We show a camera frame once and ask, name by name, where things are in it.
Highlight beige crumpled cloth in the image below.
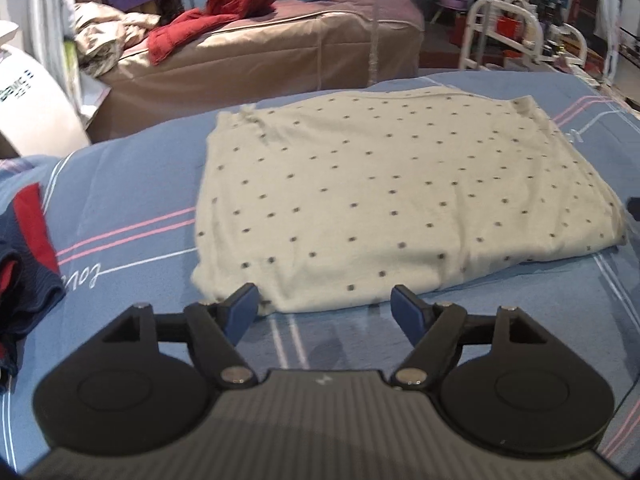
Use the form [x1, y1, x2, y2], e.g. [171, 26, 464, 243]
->
[72, 2, 160, 78]

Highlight cream polka dot garment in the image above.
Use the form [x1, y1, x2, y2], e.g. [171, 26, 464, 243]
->
[192, 87, 626, 313]

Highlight navy red folded clothes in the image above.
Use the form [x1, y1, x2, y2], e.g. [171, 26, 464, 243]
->
[1, 183, 65, 391]

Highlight white metal rack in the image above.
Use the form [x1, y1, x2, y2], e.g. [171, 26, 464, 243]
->
[458, 0, 588, 73]

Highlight red garment on bed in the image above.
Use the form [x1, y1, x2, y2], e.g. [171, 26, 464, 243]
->
[148, 0, 276, 66]

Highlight tan covered bed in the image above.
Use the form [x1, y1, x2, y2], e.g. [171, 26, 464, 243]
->
[88, 0, 424, 142]

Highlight white rounded appliance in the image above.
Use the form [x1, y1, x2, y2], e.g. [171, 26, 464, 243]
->
[0, 21, 90, 157]

